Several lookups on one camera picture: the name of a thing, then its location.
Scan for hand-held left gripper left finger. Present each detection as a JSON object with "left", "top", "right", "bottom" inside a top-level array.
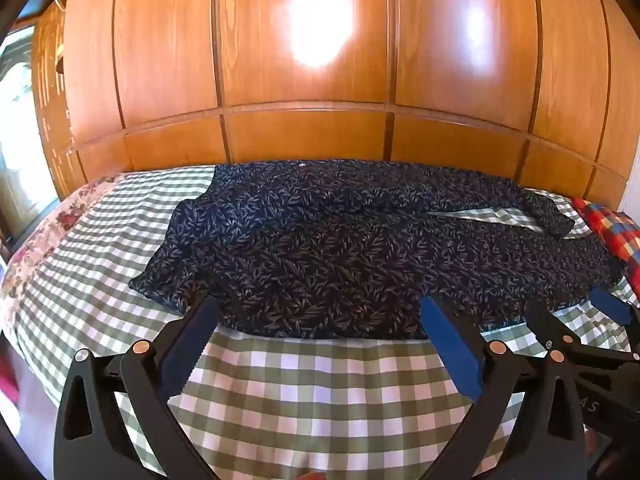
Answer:
[{"left": 53, "top": 294, "right": 222, "bottom": 480}]

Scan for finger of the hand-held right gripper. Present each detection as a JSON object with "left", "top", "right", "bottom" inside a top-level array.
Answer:
[
  {"left": 591, "top": 286, "right": 640, "bottom": 353},
  {"left": 525, "top": 299, "right": 583, "bottom": 361}
]

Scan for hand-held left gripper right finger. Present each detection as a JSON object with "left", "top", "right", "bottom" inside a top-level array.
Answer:
[{"left": 420, "top": 295, "right": 587, "bottom": 480}]

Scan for dark leaf print pants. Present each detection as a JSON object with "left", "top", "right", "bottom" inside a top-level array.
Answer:
[{"left": 129, "top": 160, "right": 626, "bottom": 341}]

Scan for green checked bedspread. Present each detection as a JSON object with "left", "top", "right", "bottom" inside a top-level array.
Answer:
[{"left": 10, "top": 167, "right": 640, "bottom": 480}]

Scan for floral bed sheet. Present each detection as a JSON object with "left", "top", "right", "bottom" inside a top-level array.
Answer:
[{"left": 0, "top": 172, "right": 126, "bottom": 341}]

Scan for wooden wardrobe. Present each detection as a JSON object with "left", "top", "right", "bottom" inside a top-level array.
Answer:
[{"left": 30, "top": 0, "right": 640, "bottom": 211}]

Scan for bright window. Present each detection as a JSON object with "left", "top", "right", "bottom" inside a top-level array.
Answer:
[{"left": 0, "top": 25, "right": 58, "bottom": 241}]

